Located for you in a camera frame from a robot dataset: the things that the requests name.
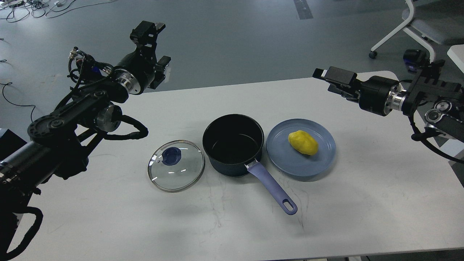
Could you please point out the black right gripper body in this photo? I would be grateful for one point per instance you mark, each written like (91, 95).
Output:
(374, 93)

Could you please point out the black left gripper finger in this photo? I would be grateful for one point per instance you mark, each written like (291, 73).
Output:
(159, 71)
(145, 35)

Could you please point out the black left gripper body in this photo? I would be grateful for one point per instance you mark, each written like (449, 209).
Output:
(136, 74)

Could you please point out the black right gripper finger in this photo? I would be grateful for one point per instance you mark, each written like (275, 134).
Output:
(338, 79)
(349, 93)

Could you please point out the glass lid blue knob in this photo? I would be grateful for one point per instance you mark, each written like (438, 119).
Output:
(176, 166)

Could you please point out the dark blue saucepan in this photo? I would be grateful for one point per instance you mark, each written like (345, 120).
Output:
(233, 143)

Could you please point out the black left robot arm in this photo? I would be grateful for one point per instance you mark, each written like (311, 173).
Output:
(61, 141)

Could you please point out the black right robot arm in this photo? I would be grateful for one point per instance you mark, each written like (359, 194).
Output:
(433, 107)

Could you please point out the yellow potato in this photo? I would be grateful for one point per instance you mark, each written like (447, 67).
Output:
(303, 142)

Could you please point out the blue plate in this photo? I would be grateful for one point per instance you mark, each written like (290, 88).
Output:
(292, 162)

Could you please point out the white table corner right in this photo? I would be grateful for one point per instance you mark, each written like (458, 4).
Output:
(456, 54)

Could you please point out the white chair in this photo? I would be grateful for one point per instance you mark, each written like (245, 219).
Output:
(440, 21)

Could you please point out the black box left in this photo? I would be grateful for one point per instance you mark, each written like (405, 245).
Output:
(9, 143)

